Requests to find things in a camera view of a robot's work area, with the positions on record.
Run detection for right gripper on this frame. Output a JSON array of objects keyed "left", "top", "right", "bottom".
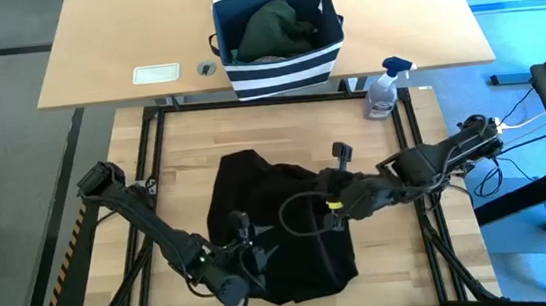
[{"left": 317, "top": 161, "right": 396, "bottom": 233}]

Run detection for black garment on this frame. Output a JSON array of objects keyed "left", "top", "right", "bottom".
[{"left": 200, "top": 139, "right": 362, "bottom": 306}]

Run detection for navy white striped fabric bin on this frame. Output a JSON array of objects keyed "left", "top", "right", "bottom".
[{"left": 204, "top": 0, "right": 351, "bottom": 104}]

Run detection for clear spray bottle blue trigger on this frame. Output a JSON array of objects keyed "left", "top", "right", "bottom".
[{"left": 358, "top": 54, "right": 422, "bottom": 123}]

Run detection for dark green garment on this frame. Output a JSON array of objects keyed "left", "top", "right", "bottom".
[{"left": 230, "top": 0, "right": 320, "bottom": 65}]

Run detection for yellow black hazard tape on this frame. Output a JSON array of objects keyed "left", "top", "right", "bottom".
[{"left": 26, "top": 205, "right": 97, "bottom": 306}]

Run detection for white rectangular desk plate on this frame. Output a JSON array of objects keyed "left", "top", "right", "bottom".
[{"left": 130, "top": 62, "right": 183, "bottom": 86}]

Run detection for light wooden desk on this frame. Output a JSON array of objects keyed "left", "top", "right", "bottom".
[{"left": 26, "top": 0, "right": 497, "bottom": 112}]

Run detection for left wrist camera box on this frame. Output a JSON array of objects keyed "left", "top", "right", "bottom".
[{"left": 227, "top": 208, "right": 253, "bottom": 243}]

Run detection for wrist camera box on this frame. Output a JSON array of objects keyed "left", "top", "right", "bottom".
[
  {"left": 330, "top": 139, "right": 356, "bottom": 171},
  {"left": 227, "top": 208, "right": 253, "bottom": 243}
]

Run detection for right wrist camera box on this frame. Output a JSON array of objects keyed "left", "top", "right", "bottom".
[{"left": 330, "top": 139, "right": 356, "bottom": 171}]

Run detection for black cable with yellow tag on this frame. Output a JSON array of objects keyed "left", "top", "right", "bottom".
[{"left": 276, "top": 188, "right": 347, "bottom": 242}]

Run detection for black metal table frame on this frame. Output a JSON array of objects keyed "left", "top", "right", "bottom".
[{"left": 60, "top": 73, "right": 508, "bottom": 306}]

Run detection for black floor cables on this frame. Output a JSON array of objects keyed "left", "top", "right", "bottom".
[{"left": 462, "top": 86, "right": 546, "bottom": 200}]

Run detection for round grey cable grommet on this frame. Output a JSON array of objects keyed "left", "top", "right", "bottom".
[{"left": 196, "top": 59, "right": 219, "bottom": 78}]

